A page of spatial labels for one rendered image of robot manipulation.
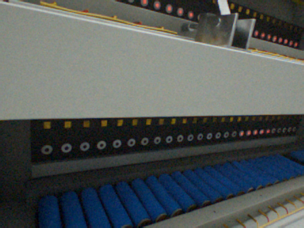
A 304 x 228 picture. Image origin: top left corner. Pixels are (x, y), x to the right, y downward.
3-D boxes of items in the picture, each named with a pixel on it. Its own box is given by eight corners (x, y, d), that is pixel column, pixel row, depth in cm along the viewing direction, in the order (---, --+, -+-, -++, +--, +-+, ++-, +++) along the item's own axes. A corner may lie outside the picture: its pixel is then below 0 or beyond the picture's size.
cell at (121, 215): (112, 195, 26) (133, 237, 21) (97, 199, 25) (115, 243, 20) (113, 182, 25) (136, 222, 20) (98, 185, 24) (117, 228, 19)
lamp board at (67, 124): (296, 135, 50) (305, 113, 48) (31, 164, 23) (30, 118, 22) (292, 133, 51) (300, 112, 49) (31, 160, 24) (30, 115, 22)
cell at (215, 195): (190, 178, 32) (222, 207, 27) (180, 180, 31) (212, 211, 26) (192, 167, 32) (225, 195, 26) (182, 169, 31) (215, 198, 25)
